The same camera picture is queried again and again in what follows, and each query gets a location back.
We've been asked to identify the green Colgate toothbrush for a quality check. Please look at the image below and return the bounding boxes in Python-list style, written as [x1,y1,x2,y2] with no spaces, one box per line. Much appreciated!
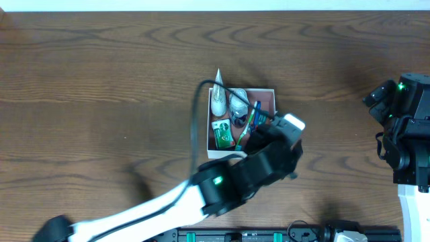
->
[234,101,260,151]

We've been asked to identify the green white soap packet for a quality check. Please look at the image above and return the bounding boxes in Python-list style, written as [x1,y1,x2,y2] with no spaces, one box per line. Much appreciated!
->
[211,119,236,150]

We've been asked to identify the blue disposable razor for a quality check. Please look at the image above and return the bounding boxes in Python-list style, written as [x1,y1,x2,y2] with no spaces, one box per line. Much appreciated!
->
[249,101,261,134]

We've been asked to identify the clear bottle blue liquid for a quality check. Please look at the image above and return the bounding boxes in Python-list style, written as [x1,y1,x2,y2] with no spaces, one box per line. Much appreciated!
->
[229,88,249,128]

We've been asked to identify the white cream tube gold cap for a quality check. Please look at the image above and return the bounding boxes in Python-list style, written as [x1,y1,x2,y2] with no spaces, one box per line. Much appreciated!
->
[210,69,227,117]

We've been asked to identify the green Colgate toothpaste tube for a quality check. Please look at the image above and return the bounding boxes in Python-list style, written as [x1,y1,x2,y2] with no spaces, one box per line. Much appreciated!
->
[257,115,267,126]

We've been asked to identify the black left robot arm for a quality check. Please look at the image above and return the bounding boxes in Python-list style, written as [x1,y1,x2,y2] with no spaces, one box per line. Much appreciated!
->
[32,123,305,241]

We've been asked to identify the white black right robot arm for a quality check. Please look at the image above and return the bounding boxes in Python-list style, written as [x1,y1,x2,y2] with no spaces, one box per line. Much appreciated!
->
[363,73,429,241]

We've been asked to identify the pink cardboard box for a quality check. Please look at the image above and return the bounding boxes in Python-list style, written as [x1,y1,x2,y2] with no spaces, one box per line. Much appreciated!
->
[206,88,276,159]

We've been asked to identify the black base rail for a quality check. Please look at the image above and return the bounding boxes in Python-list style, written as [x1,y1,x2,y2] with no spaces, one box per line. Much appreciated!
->
[144,220,402,242]

